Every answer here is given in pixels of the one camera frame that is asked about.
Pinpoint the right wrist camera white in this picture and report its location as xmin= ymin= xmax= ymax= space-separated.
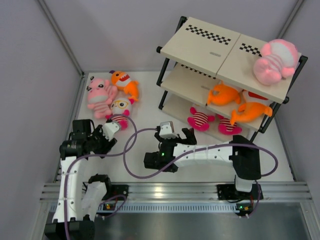
xmin=159 ymin=121 xmax=179 ymax=139

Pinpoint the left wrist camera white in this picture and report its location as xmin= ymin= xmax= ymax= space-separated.
xmin=101 ymin=121 xmax=121 ymax=140

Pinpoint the magenta striped plush on shelf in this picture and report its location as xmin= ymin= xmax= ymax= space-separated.
xmin=216 ymin=114 xmax=243 ymax=136

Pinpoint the light pink striped plush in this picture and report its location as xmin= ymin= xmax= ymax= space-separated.
xmin=86 ymin=76 xmax=118 ymax=119

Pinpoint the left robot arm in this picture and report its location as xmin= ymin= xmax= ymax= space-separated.
xmin=44 ymin=119 xmax=121 ymax=240

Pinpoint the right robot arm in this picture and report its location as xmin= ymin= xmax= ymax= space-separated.
xmin=143 ymin=125 xmax=262 ymax=199

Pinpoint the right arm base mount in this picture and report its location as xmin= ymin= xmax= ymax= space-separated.
xmin=216 ymin=184 xmax=251 ymax=203

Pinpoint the orange shark plush shelf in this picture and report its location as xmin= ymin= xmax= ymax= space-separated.
xmin=230 ymin=102 xmax=273 ymax=125
xmin=206 ymin=80 xmax=243 ymax=106

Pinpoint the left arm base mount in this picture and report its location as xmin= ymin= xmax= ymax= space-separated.
xmin=102 ymin=184 xmax=129 ymax=201

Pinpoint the light pink plush on shelf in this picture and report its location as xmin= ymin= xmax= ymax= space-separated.
xmin=253 ymin=39 xmax=299 ymax=86

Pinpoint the orange shark plush on table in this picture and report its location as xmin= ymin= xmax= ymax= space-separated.
xmin=109 ymin=70 xmax=140 ymax=102

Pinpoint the orange shark plush right shelf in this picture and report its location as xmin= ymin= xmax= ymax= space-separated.
xmin=230 ymin=102 xmax=273 ymax=125

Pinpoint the orange shark plush left shelf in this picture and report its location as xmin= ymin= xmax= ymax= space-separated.
xmin=206 ymin=80 xmax=243 ymax=106

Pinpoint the slotted cable duct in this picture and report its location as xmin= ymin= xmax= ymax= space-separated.
xmin=97 ymin=202 xmax=252 ymax=214

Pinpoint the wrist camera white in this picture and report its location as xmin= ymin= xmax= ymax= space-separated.
xmin=101 ymin=121 xmax=121 ymax=140
xmin=159 ymin=121 xmax=179 ymax=139

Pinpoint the white head glasses magenta plush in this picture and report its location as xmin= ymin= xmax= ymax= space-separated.
xmin=105 ymin=97 xmax=135 ymax=130

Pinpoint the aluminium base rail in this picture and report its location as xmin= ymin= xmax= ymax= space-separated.
xmin=39 ymin=181 xmax=313 ymax=203

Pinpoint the three-tier beige shelf rack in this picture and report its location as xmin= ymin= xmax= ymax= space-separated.
xmin=155 ymin=16 xmax=309 ymax=145

